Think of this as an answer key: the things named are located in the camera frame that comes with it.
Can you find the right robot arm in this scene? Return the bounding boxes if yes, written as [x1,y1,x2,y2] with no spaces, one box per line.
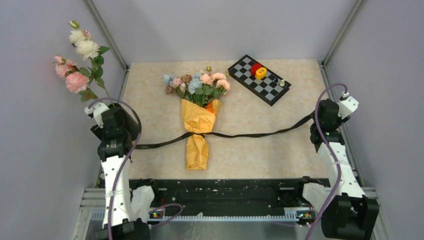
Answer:
[293,96,380,240]

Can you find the pink and white flower stems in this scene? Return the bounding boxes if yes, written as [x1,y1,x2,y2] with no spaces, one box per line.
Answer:
[53,19,117,109]

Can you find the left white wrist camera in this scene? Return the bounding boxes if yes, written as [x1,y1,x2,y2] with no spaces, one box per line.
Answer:
[84,102,110,129]

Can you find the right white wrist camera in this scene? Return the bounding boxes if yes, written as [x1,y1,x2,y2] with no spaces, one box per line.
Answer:
[337,92,359,120]

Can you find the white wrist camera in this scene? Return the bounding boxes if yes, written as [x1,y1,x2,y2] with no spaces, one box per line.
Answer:
[337,92,359,120]
[84,102,110,129]

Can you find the black white chessboard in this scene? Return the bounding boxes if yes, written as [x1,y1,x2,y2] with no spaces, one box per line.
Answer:
[227,54,291,106]

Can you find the yellow ring toy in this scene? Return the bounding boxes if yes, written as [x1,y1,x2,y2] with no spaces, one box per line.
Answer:
[254,67,268,80]

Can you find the orange paper flower bouquet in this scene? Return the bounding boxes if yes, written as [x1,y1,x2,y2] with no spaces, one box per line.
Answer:
[163,66,231,170]

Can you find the black ribbon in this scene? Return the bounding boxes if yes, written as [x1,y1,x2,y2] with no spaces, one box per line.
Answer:
[135,113,313,150]

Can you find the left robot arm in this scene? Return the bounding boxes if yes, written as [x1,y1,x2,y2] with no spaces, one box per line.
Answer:
[85,102,150,240]

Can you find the red round toy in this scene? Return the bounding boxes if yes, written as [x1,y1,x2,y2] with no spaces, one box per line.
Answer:
[249,63,262,76]

